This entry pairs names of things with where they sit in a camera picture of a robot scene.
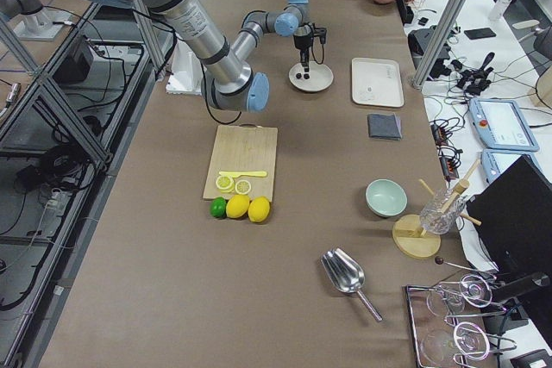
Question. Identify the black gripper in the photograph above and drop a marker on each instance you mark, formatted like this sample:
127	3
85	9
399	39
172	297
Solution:
301	41

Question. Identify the cream round plate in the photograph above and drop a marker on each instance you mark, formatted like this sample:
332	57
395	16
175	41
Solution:
321	78

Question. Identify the cream rabbit tray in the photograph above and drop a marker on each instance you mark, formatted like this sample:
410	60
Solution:
376	82

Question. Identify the grey folded cloth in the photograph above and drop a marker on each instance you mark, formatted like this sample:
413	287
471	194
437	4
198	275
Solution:
385	127

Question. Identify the bamboo cutting board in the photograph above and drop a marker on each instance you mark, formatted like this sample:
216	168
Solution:
243	149

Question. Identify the black smartphone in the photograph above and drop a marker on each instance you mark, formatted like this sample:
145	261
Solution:
479	33

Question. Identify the yellow plastic knife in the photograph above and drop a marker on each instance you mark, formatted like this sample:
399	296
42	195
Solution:
255	174

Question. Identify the lemon half upper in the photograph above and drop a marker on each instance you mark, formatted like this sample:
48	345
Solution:
242	187

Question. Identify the lemon half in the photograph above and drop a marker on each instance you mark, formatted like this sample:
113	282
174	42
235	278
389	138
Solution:
225	184
242	187

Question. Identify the lemon half lower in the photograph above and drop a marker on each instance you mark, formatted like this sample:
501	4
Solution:
225	184

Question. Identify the mint green bowl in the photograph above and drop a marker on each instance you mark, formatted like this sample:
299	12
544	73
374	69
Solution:
386	198

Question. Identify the whole yellow lemon upper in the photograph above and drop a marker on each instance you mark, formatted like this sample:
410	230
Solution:
259	209

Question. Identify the whole yellow lemon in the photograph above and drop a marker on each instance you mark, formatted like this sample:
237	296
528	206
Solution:
237	206
259	209

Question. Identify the whole yellow lemon lower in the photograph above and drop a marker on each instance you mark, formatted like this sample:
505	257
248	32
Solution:
237	206

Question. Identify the green lime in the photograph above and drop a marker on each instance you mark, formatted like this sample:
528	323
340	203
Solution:
218	207

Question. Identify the blue teach pendant far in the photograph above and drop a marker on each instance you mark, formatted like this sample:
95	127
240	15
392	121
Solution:
501	125

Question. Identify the blue teach pendant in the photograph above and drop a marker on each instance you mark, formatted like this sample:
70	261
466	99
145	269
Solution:
501	125
495	161

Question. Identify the blue teach pendant near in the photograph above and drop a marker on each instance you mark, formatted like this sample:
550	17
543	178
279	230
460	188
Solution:
495	161

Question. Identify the clear glass cup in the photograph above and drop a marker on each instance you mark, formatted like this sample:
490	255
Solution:
440	213

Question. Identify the wooden cup stand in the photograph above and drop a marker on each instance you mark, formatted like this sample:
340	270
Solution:
412	239

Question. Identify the metal ice scoop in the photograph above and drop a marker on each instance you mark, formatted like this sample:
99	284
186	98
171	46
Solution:
347	276

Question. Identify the black laptop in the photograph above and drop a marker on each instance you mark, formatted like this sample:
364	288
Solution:
515	215

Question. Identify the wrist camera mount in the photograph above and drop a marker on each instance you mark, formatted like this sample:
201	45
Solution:
319	33

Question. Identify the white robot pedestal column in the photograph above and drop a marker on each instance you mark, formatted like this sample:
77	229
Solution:
186	74

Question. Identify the aluminium frame post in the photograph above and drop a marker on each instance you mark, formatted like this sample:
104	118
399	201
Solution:
443	27

